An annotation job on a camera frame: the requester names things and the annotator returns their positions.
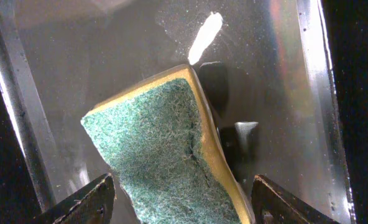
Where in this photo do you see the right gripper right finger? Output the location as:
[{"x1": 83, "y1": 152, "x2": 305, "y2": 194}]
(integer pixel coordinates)
[{"x1": 251, "y1": 175, "x2": 336, "y2": 224}]

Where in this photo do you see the black rectangular tray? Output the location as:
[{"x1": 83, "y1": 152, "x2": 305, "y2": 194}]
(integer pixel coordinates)
[{"x1": 0, "y1": 0, "x2": 356, "y2": 223}]

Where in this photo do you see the green yellow sponge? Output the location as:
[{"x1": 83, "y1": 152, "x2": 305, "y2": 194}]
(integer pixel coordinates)
[{"x1": 81, "y1": 65, "x2": 255, "y2": 223}]

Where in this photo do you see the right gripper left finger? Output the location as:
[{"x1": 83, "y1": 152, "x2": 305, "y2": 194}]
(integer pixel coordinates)
[{"x1": 32, "y1": 173, "x2": 116, "y2": 224}]

